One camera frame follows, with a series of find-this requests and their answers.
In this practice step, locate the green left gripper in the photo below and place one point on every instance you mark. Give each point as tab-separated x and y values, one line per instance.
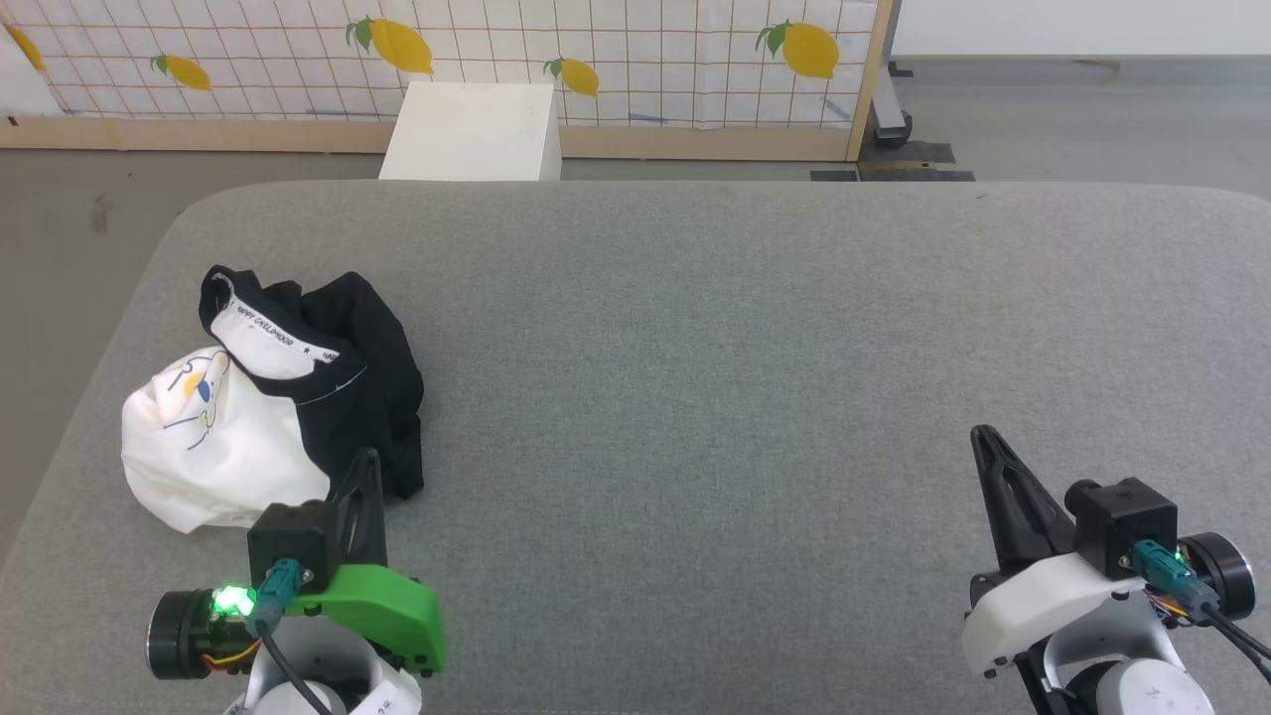
387	611

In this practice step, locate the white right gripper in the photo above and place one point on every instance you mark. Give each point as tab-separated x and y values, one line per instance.
1043	601

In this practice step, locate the white and black long-sleeve shirt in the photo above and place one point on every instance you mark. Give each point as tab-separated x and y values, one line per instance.
248	447

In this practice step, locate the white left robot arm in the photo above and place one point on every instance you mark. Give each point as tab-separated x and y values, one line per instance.
338	670

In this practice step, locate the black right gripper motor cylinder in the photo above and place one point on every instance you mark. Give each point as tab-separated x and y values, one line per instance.
1226	576

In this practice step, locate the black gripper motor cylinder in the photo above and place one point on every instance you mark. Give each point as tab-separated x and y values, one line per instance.
179	636
1226	576

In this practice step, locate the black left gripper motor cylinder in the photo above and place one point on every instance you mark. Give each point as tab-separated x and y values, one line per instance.
179	636

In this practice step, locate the grey fabric sofa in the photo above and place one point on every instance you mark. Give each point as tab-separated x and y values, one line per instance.
695	377

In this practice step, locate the large black floor mat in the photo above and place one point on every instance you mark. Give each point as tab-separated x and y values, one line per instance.
909	154

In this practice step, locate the white rectangular box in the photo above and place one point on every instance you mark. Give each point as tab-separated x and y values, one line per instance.
472	134

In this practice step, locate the small black floor mat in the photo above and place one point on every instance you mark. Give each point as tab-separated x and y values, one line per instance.
834	176

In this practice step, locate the screen foot with caster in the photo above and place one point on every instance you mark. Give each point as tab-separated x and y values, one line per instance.
891	119

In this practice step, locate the lemon-print wooden-framed screen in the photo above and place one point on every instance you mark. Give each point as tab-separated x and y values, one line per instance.
645	60

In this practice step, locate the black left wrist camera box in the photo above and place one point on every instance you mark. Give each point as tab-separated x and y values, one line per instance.
288	536

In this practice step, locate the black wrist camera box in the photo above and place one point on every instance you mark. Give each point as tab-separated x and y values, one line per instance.
1127	521
288	536

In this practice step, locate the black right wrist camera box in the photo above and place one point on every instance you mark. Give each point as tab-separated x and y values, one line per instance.
1127	521

